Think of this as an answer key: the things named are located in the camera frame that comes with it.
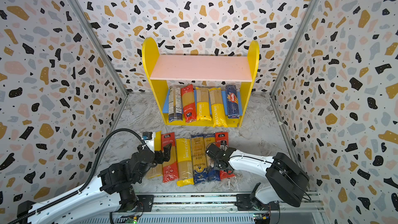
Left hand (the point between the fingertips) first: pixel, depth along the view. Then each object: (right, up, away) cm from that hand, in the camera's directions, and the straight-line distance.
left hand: (163, 142), depth 72 cm
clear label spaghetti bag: (+1, +16, +18) cm, 24 cm away
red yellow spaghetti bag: (+10, +16, +16) cm, 25 cm away
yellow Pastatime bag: (+26, +16, +20) cm, 36 cm away
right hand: (+26, -15, +14) cm, 33 cm away
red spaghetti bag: (+1, -17, +8) cm, 19 cm away
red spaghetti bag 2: (+28, -2, +23) cm, 36 cm away
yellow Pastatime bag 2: (+8, -14, +11) cm, 20 cm away
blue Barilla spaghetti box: (+35, +20, +21) cm, 46 cm away
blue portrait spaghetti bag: (+24, -18, +8) cm, 31 cm away
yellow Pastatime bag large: (+18, +18, +21) cm, 33 cm away
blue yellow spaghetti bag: (+16, -14, +11) cm, 24 cm away
